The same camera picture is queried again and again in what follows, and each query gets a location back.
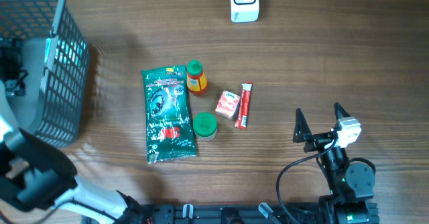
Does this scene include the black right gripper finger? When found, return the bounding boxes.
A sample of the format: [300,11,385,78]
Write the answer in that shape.
[292,108,312,142]
[334,102,351,120]

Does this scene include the red stick sachet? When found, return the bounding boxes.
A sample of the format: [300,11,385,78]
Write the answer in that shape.
[235,82,253,129]

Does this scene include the red white tissue packet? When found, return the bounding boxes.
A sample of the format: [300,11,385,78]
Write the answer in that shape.
[215,91,241,119]

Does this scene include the green lid clear jar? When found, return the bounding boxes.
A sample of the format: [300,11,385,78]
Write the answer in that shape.
[193,112,218,141]

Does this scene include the green foil snack bag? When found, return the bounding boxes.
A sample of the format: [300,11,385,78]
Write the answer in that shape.
[141,65,197,164]

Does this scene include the light teal small packet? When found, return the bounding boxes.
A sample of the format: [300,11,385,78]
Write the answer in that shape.
[55,40,86,67]

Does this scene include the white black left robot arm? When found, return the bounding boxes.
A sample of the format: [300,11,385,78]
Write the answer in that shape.
[1,38,152,223]

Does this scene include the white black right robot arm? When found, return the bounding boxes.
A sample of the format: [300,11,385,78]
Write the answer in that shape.
[289,103,379,223]

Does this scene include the white barcode scanner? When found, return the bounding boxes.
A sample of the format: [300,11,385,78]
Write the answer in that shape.
[230,0,259,23]

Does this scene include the grey plastic mesh basket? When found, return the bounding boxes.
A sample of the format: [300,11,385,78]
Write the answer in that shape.
[1,0,90,148]

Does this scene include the red sauce bottle green cap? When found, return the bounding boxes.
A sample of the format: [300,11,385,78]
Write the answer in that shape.
[186,60,208,95]

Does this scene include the black right camera cable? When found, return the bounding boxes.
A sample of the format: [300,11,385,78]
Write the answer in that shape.
[275,138,338,224]

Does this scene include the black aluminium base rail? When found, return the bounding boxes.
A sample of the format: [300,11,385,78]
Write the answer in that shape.
[80,202,380,224]

